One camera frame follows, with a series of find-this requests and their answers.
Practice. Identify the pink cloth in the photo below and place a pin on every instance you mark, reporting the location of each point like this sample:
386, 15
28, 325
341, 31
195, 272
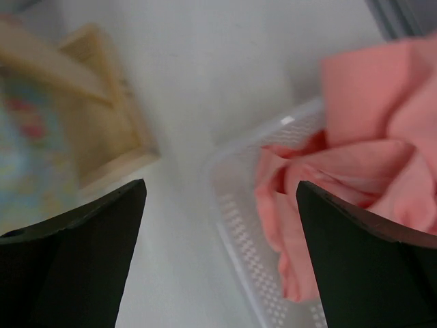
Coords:
377, 151

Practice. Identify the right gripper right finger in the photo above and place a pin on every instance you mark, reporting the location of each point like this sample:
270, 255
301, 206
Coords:
370, 271

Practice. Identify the white plastic basket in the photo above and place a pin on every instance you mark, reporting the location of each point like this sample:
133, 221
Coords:
228, 184

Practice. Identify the colourful floral patterned garment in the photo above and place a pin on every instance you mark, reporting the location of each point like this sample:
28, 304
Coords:
38, 179

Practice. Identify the wooden clothes rack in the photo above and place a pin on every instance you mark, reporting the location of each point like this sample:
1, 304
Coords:
104, 124

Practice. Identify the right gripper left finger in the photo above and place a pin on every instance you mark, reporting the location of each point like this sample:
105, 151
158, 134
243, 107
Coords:
71, 270

